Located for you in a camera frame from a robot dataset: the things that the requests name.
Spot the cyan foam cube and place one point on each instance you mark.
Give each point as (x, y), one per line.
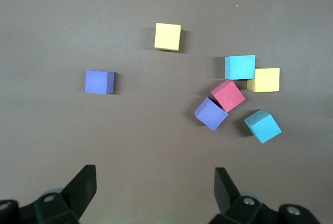
(239, 67)
(262, 126)

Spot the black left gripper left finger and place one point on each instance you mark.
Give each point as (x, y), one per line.
(78, 195)

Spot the yellow foam cube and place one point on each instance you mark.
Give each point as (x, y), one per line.
(264, 80)
(167, 36)

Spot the purple foam cube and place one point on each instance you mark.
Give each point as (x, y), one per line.
(100, 82)
(211, 113)

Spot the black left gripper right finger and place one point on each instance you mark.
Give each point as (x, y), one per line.
(229, 195)

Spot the red foam cube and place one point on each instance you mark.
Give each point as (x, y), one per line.
(228, 95)

